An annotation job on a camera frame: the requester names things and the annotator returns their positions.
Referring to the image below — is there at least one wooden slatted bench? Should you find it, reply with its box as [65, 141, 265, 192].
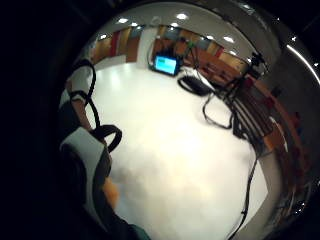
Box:
[229, 78, 294, 158]

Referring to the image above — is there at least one white pillar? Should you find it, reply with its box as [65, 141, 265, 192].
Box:
[135, 27, 159, 70]

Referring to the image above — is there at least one laptop with lit blue screen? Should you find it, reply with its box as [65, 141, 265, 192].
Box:
[151, 53, 182, 78]

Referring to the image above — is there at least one black flat pouch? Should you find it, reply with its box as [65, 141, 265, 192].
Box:
[177, 75, 214, 98]

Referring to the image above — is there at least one black camera on tripod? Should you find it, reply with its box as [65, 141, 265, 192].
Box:
[229, 51, 270, 101]

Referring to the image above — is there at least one group of round ceiling lamps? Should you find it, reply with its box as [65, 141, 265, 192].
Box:
[98, 11, 254, 64]

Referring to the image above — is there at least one black looped cable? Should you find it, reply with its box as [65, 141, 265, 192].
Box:
[201, 91, 236, 131]

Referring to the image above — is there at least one long black cable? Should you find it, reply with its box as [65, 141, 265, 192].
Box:
[227, 133, 264, 240]

